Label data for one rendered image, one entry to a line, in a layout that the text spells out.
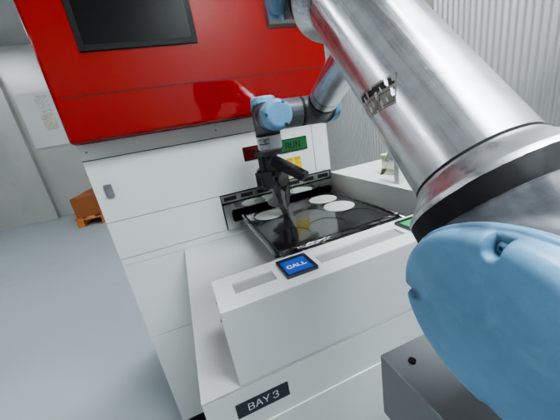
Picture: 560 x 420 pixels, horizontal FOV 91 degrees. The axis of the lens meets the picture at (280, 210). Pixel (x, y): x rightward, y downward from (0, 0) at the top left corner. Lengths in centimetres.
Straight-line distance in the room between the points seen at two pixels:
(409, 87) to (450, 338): 16
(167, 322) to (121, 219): 42
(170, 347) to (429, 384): 101
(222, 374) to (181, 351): 73
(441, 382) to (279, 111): 59
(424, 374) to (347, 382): 25
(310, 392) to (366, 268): 24
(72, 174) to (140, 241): 611
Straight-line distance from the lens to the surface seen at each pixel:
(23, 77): 727
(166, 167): 97
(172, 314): 116
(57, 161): 713
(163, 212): 100
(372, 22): 28
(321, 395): 60
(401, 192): 84
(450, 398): 37
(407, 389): 38
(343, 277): 47
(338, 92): 68
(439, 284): 18
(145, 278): 108
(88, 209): 568
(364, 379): 63
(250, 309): 43
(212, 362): 56
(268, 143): 83
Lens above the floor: 120
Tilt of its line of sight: 18 degrees down
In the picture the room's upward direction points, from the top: 10 degrees counter-clockwise
